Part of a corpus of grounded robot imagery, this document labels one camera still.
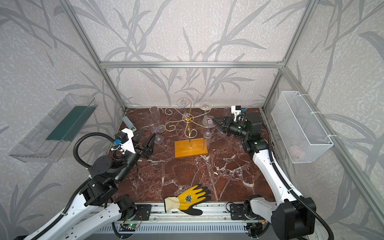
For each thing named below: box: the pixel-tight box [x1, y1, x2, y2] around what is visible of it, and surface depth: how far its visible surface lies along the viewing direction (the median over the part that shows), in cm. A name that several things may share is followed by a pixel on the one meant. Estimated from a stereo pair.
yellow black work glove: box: [164, 184, 212, 216], surface depth 77 cm
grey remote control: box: [122, 115, 137, 133], surface depth 107 cm
